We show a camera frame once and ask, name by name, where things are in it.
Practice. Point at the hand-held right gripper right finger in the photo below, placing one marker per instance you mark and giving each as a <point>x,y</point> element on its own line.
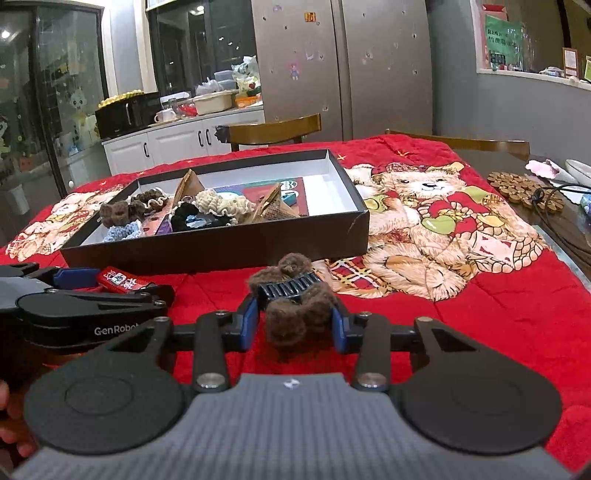
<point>340,328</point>

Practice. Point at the black scrunchie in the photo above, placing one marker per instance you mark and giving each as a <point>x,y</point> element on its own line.
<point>198,219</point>

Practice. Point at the white bowl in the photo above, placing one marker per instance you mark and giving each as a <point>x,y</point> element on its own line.
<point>579,170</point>

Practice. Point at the red snack packet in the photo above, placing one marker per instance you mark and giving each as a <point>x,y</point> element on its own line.
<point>122,280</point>

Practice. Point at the person's left hand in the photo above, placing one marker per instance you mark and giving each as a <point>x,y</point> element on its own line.
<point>14,441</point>

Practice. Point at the cream crochet scrunchie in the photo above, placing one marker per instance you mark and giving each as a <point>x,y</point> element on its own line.
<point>226,205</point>

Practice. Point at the stack of clear food containers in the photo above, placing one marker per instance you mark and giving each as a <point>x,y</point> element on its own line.
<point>224,79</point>

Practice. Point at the small picture frame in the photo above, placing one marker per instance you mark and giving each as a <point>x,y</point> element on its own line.
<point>570,62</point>

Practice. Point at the small teal metal clip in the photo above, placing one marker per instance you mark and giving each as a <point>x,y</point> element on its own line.
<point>290,199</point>

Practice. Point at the green wall poster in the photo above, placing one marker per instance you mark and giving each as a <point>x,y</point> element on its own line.
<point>503,41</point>

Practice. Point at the black cardboard box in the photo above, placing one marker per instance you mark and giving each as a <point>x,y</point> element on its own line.
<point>221,247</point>

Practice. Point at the white green plastic bag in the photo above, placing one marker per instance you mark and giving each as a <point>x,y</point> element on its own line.
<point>247,74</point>

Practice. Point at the glass sliding door with stickers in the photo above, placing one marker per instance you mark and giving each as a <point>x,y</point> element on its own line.
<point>51,92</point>

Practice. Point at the brown triangular snack packet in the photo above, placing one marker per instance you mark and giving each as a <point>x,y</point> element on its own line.
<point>189,189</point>
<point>272,207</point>

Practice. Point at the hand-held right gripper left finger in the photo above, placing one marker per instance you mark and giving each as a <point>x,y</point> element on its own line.
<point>250,318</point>

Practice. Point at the round wooden trivet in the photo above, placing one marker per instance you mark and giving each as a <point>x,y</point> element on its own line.
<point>512,189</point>

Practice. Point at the row of yellow items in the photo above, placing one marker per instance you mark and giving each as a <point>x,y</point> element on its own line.
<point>120,97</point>

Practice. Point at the silver refrigerator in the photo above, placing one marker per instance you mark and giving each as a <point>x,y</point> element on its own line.
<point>351,69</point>

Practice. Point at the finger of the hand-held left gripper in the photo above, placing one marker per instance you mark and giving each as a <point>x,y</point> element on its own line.
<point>92,302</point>
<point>76,278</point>

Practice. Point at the white kitchen cabinet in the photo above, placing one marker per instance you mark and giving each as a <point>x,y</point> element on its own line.
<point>175,143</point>

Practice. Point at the red bear printed blanket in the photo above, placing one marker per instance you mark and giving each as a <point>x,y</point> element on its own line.
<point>461,300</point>

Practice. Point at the brown white-edged crochet scrunchie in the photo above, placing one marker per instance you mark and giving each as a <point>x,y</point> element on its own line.
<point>147,199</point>

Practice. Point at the brown fuzzy hair claw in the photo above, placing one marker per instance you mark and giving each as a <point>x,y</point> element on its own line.
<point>295,314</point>
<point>115,214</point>

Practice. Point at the light blue crochet scrunchie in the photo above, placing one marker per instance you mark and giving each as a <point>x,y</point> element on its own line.
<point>122,232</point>

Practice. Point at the beige plastic basin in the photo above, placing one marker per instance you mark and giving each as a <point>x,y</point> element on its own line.
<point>212,104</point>

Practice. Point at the white pink cloth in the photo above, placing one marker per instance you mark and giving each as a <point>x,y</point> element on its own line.
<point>545,170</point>

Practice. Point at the wooden chair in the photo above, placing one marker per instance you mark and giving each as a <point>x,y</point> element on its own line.
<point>461,145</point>
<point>272,129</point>

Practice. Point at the cartoon fridge sticker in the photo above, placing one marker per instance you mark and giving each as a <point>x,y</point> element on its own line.
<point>294,71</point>

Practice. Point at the black microwave oven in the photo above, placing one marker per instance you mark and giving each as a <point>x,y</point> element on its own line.
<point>127,117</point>

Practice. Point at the white cup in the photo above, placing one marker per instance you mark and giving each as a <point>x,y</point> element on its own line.
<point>165,116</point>

